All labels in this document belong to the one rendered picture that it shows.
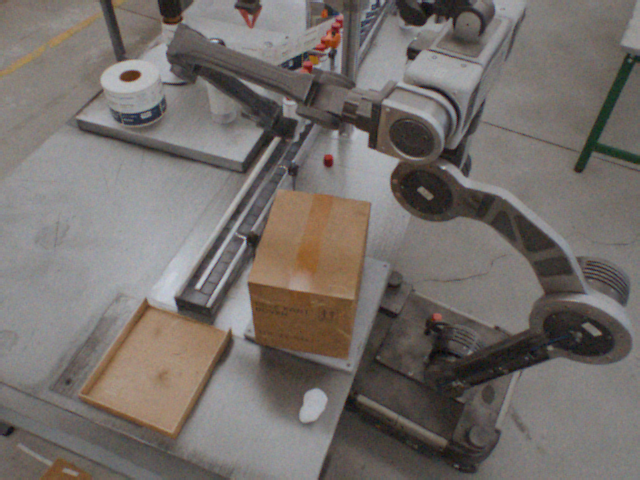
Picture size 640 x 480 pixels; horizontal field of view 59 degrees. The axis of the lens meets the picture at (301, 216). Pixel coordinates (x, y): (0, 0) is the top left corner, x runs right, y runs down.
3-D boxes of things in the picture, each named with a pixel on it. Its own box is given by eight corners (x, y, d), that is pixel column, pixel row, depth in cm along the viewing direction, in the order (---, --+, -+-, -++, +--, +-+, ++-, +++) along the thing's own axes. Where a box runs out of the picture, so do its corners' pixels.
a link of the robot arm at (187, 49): (146, 52, 123) (165, 9, 123) (171, 73, 136) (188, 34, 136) (336, 125, 114) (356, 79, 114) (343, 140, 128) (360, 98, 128)
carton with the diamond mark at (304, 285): (282, 253, 166) (278, 187, 146) (364, 266, 163) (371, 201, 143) (255, 344, 146) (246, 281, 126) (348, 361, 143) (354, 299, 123)
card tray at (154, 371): (148, 304, 157) (145, 295, 154) (232, 333, 151) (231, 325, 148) (81, 401, 139) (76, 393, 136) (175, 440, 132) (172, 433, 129)
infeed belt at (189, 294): (361, 19, 258) (362, 11, 255) (379, 22, 256) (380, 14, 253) (179, 305, 156) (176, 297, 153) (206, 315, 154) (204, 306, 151)
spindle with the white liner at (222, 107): (218, 106, 209) (207, 31, 187) (240, 111, 207) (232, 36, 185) (207, 120, 204) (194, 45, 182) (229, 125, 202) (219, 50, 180)
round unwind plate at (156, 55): (167, 36, 243) (166, 34, 242) (232, 50, 235) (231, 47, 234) (127, 75, 224) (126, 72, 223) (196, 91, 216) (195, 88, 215)
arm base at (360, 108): (374, 152, 114) (379, 103, 106) (338, 139, 117) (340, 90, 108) (391, 128, 119) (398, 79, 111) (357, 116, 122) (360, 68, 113)
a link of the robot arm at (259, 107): (180, 73, 130) (199, 29, 130) (163, 68, 132) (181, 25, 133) (271, 135, 167) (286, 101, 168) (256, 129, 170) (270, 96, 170)
